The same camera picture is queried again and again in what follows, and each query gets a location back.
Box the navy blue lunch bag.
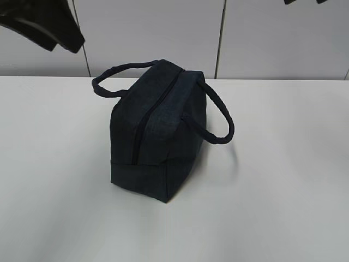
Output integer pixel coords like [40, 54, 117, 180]
[92, 59, 234, 203]

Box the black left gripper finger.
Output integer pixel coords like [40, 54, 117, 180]
[1, 19, 57, 51]
[1, 1, 85, 53]

